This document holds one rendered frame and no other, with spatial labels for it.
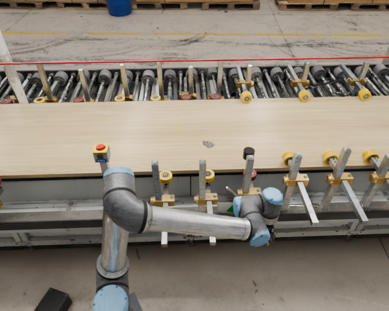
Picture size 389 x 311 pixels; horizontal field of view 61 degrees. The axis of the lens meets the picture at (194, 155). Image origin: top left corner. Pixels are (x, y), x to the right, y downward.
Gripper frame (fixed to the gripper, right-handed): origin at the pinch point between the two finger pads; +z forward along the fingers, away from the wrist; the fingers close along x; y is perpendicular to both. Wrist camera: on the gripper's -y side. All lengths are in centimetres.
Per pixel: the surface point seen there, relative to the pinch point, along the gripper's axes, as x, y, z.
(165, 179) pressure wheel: -50, -37, -9
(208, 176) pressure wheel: -25.4, -38.6, -9.4
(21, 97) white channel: -162, -122, -16
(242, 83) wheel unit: 7, -137, -19
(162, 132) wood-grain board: -55, -82, -10
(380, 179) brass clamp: 70, -29, -14
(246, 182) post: -5.0, -28.3, -14.4
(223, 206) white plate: -16.9, -28.1, 4.8
